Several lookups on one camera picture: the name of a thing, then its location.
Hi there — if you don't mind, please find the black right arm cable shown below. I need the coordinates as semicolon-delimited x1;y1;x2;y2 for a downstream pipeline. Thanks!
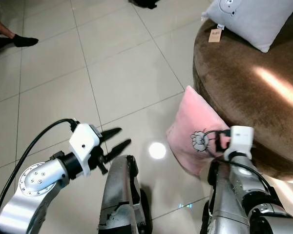
202;129;275;196

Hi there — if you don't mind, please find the black object on floor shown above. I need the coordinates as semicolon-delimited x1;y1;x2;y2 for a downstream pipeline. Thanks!
129;0;160;10

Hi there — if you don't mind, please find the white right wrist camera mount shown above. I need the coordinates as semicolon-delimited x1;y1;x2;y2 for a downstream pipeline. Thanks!
223;125;255;161

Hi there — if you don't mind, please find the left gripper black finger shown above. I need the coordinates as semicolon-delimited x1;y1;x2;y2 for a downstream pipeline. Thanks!
104;138;132;163
101;127;123;143

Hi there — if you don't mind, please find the silver left robot leg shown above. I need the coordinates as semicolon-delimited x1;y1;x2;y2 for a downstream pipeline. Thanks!
98;155;153;234

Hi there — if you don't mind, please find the brown velvet sofa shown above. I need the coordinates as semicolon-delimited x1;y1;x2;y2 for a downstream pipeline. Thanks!
192;14;293;184

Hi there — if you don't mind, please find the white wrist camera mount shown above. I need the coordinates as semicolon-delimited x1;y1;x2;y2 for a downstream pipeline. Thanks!
223;125;255;161
69;123;103;177

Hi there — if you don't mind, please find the pink pillow with cartoon print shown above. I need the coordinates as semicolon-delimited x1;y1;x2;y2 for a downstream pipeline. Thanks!
166;85;233;177

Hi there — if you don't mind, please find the person's leg with black sock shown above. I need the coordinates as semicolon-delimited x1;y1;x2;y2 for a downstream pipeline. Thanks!
0;15;39;50

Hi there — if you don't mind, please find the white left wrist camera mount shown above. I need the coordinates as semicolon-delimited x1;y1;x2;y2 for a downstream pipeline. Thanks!
69;123;103;177

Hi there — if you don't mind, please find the grey pillow with bear face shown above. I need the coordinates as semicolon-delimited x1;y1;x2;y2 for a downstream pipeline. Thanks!
201;0;293;53

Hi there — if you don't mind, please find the brown paper pillow tag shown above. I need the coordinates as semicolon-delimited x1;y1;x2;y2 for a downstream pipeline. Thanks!
208;28;223;44

